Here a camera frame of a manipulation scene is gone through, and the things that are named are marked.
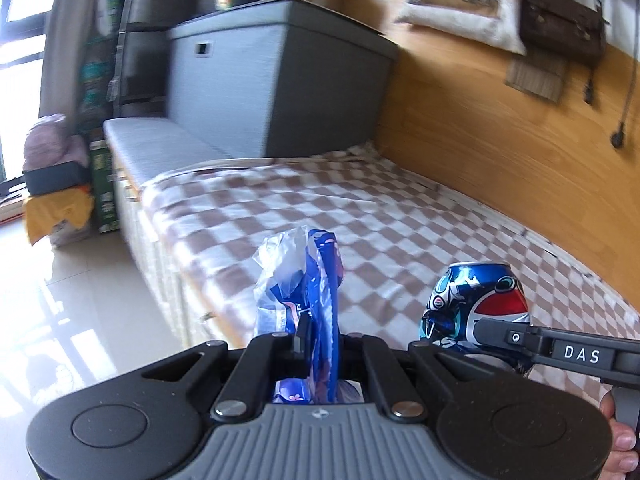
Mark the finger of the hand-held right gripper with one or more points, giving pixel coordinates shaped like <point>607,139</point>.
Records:
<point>515,338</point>

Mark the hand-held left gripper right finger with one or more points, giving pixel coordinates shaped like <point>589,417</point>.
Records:
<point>367,355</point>

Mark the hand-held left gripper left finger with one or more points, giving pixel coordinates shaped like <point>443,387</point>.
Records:
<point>302,345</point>

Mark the crushed blue soda can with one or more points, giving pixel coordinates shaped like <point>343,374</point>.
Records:
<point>480,295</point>

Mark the blue white plastic packet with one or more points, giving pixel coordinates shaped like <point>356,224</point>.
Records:
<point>320,280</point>

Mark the person's right hand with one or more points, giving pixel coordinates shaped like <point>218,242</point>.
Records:
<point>625,442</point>

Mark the brown white checkered blanket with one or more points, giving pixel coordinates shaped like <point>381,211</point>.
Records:
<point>400,220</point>

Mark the white drawer cabinet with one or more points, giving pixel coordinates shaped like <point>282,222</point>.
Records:
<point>160,260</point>

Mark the grey bench cushion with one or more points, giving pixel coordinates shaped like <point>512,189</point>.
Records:
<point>160,145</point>

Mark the green carton box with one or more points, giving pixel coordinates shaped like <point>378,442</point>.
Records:
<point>102,190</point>

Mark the brown fringed woven hanging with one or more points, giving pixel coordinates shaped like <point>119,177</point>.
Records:
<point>535,77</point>

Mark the grey storage box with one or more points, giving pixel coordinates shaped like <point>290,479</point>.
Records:
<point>280,75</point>

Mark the yellow cloth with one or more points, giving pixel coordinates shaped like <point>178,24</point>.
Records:
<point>60,210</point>

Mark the brown leather bag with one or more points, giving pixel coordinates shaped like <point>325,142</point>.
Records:
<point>560,25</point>

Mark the pink fabric bundle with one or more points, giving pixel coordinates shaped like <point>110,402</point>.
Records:
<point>50,142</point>

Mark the printed canvas tote bag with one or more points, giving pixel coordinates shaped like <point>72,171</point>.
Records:
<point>465,5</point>

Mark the teal label bottle pack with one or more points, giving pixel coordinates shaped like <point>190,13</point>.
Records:
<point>95,75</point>

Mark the black shelf rack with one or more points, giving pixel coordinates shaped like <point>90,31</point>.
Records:
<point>145,25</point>

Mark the white tissue roll pack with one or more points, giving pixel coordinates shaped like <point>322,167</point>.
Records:
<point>110,7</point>

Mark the grey curtain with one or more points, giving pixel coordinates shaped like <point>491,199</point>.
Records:
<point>65,35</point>

